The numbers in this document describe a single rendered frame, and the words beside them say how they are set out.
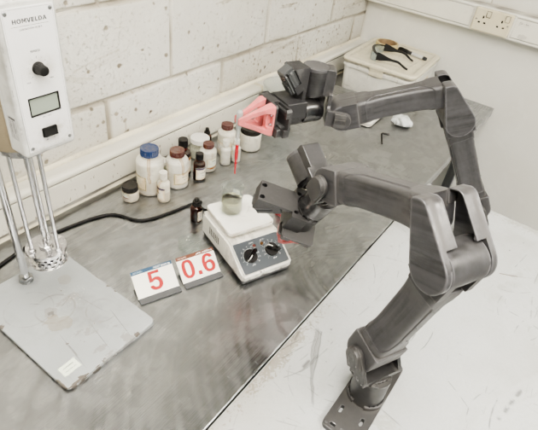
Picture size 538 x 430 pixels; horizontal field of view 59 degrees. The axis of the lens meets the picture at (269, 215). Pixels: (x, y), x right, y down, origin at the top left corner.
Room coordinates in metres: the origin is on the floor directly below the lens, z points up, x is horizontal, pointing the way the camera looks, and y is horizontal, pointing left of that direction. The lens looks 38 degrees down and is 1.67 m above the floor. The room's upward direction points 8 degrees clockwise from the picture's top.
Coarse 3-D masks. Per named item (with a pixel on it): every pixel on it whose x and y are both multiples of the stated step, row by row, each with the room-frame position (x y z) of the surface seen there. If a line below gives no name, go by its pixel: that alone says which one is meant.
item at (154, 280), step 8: (168, 264) 0.73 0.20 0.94; (144, 272) 0.69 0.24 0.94; (152, 272) 0.70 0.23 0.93; (160, 272) 0.71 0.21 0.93; (168, 272) 0.71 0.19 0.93; (136, 280) 0.67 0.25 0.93; (144, 280) 0.68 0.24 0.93; (152, 280) 0.69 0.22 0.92; (160, 280) 0.69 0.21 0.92; (168, 280) 0.70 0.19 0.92; (144, 288) 0.67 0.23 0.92; (152, 288) 0.67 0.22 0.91; (160, 288) 0.68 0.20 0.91
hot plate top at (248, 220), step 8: (248, 200) 0.93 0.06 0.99; (208, 208) 0.88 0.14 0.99; (216, 208) 0.88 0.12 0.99; (248, 208) 0.90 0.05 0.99; (216, 216) 0.85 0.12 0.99; (224, 216) 0.86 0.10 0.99; (240, 216) 0.86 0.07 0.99; (248, 216) 0.87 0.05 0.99; (256, 216) 0.87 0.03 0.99; (264, 216) 0.88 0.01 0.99; (224, 224) 0.83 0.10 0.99; (232, 224) 0.83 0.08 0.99; (240, 224) 0.83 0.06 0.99; (248, 224) 0.84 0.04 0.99; (256, 224) 0.84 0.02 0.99; (264, 224) 0.85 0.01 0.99; (232, 232) 0.80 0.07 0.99; (240, 232) 0.81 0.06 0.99
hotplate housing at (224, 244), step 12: (204, 216) 0.88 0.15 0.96; (204, 228) 0.88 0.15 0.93; (216, 228) 0.84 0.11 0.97; (264, 228) 0.86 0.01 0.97; (216, 240) 0.83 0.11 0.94; (228, 240) 0.80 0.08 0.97; (240, 240) 0.80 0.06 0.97; (228, 252) 0.78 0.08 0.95; (228, 264) 0.79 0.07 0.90; (240, 264) 0.75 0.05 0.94; (276, 264) 0.79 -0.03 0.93; (288, 264) 0.80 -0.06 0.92; (240, 276) 0.74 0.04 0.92; (252, 276) 0.74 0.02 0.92
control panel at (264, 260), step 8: (272, 232) 0.85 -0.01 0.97; (256, 240) 0.82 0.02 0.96; (264, 240) 0.83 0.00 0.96; (272, 240) 0.83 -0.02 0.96; (240, 248) 0.79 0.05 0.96; (248, 248) 0.79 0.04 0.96; (264, 248) 0.81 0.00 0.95; (240, 256) 0.77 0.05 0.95; (264, 256) 0.79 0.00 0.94; (272, 256) 0.80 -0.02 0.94; (280, 256) 0.81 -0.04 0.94; (248, 264) 0.76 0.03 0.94; (256, 264) 0.77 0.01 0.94; (264, 264) 0.77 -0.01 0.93; (272, 264) 0.78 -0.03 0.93; (248, 272) 0.74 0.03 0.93
